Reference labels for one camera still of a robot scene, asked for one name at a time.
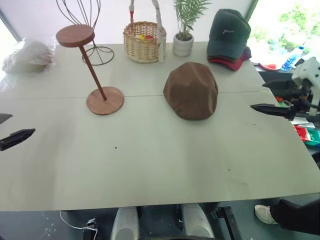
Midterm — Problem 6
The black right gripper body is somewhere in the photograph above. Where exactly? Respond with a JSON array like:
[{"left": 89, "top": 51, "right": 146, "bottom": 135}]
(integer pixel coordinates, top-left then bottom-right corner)
[{"left": 291, "top": 91, "right": 315, "bottom": 119}]

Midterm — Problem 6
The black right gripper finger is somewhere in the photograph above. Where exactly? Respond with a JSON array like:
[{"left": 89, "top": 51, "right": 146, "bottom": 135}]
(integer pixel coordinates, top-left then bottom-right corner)
[
  {"left": 262, "top": 79, "right": 302, "bottom": 94},
  {"left": 250, "top": 103, "right": 298, "bottom": 121}
]

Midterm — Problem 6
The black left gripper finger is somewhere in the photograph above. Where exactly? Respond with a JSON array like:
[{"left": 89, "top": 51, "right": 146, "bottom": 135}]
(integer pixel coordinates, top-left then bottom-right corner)
[
  {"left": 0, "top": 128, "right": 36, "bottom": 152},
  {"left": 0, "top": 113, "right": 14, "bottom": 125}
]

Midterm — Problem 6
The brown cap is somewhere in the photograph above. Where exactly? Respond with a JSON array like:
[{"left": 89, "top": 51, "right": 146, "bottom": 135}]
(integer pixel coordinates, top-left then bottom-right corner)
[{"left": 162, "top": 61, "right": 219, "bottom": 122}]

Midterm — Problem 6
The clear plastic bag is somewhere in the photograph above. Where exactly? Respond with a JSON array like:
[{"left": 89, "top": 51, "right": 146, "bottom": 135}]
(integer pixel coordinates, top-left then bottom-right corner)
[{"left": 1, "top": 37, "right": 56, "bottom": 75}]

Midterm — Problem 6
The wooden hat stand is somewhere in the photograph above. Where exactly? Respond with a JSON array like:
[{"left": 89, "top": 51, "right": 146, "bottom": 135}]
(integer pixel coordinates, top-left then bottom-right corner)
[{"left": 55, "top": 24, "right": 125, "bottom": 116}]

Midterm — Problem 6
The red shallow dish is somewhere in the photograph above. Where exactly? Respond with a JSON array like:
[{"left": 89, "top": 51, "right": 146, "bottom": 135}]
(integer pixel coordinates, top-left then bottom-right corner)
[{"left": 258, "top": 62, "right": 283, "bottom": 71}]

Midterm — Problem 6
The clear water bottle blue label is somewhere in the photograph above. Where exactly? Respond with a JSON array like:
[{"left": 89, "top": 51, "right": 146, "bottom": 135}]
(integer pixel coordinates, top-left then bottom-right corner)
[{"left": 280, "top": 42, "right": 307, "bottom": 72}]

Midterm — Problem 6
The red and green toy box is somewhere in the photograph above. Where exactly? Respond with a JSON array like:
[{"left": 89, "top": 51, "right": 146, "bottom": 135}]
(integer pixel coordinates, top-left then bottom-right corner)
[{"left": 293, "top": 124, "right": 320, "bottom": 149}]

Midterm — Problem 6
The red baseball cap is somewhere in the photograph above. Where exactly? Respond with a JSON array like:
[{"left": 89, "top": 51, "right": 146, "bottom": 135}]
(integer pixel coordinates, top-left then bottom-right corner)
[{"left": 208, "top": 55, "right": 247, "bottom": 72}]

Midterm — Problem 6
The dark green baseball cap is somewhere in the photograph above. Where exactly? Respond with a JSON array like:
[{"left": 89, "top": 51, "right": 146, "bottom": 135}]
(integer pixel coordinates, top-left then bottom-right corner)
[{"left": 206, "top": 8, "right": 252, "bottom": 62}]

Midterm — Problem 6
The white sneaker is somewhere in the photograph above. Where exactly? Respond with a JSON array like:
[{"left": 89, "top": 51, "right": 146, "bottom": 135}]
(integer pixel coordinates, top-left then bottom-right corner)
[{"left": 254, "top": 204, "right": 279, "bottom": 225}]

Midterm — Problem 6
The potted palm in white pot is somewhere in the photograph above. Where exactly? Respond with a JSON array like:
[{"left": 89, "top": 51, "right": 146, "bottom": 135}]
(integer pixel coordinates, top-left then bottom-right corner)
[{"left": 171, "top": 0, "right": 212, "bottom": 58}]

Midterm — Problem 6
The black trouser leg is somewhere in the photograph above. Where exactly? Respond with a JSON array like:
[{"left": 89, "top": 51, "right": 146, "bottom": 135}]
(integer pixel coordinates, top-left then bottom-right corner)
[{"left": 269, "top": 198, "right": 320, "bottom": 236}]

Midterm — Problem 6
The black table leg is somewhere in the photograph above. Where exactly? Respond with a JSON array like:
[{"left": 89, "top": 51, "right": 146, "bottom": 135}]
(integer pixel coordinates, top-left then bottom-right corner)
[{"left": 210, "top": 205, "right": 238, "bottom": 240}]

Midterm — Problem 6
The silver robot right leg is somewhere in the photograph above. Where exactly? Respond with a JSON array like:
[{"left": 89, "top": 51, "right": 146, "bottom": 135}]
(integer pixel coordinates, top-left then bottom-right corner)
[{"left": 180, "top": 203, "right": 216, "bottom": 240}]

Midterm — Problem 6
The silver robot leg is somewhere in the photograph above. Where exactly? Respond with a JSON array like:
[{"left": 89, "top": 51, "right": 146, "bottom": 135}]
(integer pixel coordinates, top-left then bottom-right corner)
[
  {"left": 180, "top": 203, "right": 216, "bottom": 240},
  {"left": 110, "top": 206, "right": 140, "bottom": 240}
]

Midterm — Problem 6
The silver robot left leg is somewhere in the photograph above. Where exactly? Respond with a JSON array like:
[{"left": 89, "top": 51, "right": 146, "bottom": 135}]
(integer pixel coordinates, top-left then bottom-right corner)
[{"left": 110, "top": 206, "right": 140, "bottom": 240}]

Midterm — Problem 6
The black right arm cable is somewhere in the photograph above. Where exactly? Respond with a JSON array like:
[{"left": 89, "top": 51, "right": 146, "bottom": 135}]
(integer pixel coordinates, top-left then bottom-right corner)
[{"left": 301, "top": 94, "right": 320, "bottom": 110}]

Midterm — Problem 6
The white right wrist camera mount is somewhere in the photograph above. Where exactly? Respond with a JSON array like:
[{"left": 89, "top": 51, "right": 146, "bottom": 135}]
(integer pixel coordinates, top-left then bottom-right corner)
[{"left": 291, "top": 57, "right": 320, "bottom": 116}]

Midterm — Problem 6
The dark green window post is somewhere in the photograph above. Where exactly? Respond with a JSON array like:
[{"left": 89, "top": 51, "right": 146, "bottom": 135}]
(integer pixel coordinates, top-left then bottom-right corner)
[{"left": 245, "top": 0, "right": 260, "bottom": 24}]

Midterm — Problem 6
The white floor cable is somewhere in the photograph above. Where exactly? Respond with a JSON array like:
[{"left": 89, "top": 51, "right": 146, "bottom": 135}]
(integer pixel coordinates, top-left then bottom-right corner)
[{"left": 59, "top": 210, "right": 99, "bottom": 240}]

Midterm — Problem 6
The wire head hat stand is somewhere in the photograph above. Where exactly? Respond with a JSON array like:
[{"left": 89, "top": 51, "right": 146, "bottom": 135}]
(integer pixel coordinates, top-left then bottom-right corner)
[{"left": 55, "top": 0, "right": 115, "bottom": 67}]

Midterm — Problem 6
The wicker basket with handle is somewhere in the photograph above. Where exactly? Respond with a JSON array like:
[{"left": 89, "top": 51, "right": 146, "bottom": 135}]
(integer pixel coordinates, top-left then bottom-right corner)
[{"left": 122, "top": 0, "right": 168, "bottom": 64}]

